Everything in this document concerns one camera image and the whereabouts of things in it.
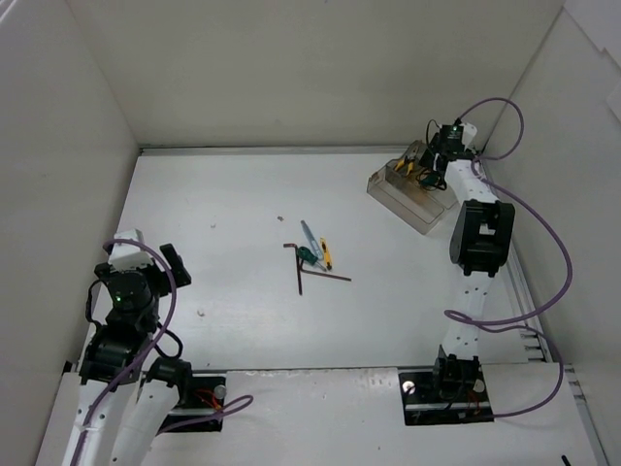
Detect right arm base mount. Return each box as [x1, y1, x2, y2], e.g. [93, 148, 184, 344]
[398, 368, 494, 427]

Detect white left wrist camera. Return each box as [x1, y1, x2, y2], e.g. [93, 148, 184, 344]
[108, 229, 152, 272]

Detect green handled screwdriver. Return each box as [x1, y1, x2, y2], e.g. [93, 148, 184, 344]
[418, 175, 437, 190]

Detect blue utility knife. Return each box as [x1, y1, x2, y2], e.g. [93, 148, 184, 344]
[301, 220, 323, 260]

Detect small brown hex key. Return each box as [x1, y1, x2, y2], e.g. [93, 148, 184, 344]
[299, 263, 352, 283]

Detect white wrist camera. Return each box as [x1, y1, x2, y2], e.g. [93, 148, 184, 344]
[108, 229, 152, 272]
[462, 122, 477, 149]

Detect yellow handled pliers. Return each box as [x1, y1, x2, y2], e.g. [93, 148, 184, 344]
[394, 142, 420, 177]

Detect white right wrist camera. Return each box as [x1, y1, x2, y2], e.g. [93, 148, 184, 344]
[462, 122, 477, 149]

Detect large brown hex key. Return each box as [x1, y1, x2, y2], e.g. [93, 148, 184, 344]
[282, 243, 303, 296]

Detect green stubby screwdriver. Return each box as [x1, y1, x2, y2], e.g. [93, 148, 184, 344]
[297, 247, 327, 272]

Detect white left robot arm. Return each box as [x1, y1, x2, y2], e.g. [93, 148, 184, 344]
[62, 238, 194, 465]

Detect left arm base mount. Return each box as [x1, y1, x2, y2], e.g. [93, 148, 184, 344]
[161, 375, 227, 429]

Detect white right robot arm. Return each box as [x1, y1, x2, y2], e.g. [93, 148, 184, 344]
[421, 119, 515, 405]

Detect clear plastic compartment organizer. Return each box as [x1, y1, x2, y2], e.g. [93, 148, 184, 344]
[366, 140, 457, 235]

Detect yellow utility knife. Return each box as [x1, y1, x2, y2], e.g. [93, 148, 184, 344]
[320, 237, 333, 271]

